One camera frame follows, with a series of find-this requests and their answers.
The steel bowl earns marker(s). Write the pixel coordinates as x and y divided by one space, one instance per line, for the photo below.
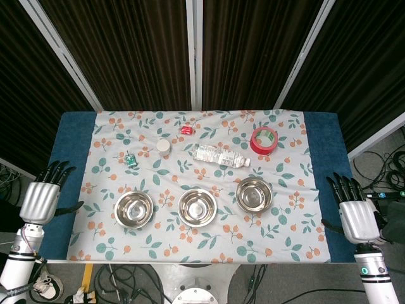
197 207
134 209
254 194

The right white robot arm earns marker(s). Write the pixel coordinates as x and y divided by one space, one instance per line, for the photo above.
376 275

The clear plastic water bottle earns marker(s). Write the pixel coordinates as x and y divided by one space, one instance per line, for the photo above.
218 155

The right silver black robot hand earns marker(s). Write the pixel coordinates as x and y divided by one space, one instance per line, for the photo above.
359 218

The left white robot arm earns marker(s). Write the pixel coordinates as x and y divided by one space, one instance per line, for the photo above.
17 266

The small white lidded jar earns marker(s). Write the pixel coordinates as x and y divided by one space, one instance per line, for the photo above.
163 146

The black device with teal lights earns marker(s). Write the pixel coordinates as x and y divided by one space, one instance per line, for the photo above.
384 195

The floral white tablecloth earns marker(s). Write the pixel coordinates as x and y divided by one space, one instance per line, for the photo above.
196 177

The red tape roll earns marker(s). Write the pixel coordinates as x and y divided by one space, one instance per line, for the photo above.
263 149

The blue table cover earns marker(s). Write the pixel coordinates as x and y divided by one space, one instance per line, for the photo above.
74 142

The dark folding screen panel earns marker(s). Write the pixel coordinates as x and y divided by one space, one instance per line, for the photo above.
364 63
126 47
253 47
22 79

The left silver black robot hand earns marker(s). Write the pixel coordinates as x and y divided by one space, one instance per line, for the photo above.
39 199

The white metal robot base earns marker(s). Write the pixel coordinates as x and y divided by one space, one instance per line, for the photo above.
196 278

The yellow floor bar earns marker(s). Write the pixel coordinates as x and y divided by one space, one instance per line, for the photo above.
87 275

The white black sneaker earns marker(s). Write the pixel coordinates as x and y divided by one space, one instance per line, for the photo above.
50 286
80 297

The red candy wrapper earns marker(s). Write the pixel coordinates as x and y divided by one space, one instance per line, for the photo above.
186 130

